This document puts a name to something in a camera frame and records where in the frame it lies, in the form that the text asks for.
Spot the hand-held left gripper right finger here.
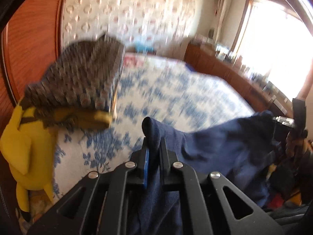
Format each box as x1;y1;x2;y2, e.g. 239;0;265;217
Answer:
159;138;285;235

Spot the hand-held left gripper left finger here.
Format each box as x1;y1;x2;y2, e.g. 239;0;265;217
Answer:
27;137;150;235

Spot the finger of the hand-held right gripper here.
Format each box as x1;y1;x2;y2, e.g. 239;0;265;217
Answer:
273;115;294;128

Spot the navy blue printed T-shirt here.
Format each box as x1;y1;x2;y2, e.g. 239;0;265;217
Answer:
126;110;282;235

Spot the person's right hand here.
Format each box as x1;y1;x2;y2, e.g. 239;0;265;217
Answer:
286;132;309;159

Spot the bright window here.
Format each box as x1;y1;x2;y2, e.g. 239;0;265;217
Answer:
235;0;313;101

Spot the blue floral bed sheet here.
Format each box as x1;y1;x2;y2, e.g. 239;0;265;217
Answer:
52;54;257;196

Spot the long wooden cabinet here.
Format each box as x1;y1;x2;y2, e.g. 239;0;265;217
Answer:
183;43;294;118

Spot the dark patterned pillow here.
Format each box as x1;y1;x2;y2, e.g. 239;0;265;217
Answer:
24;32;126;118

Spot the pink floral quilt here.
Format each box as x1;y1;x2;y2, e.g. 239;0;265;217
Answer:
123;54;147;67

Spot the blue box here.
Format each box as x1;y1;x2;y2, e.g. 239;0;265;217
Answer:
133;43;157;54

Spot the cream window curtain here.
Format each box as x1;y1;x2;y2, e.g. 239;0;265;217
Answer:
215;0;236;38

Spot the yellow plush toy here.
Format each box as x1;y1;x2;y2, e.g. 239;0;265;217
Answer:
0;100;113;222

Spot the wooden slatted wardrobe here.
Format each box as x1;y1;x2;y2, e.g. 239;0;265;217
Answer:
0;0;69;235

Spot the white circle-patterned wall curtain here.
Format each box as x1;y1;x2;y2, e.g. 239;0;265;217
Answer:
60;0;218;57

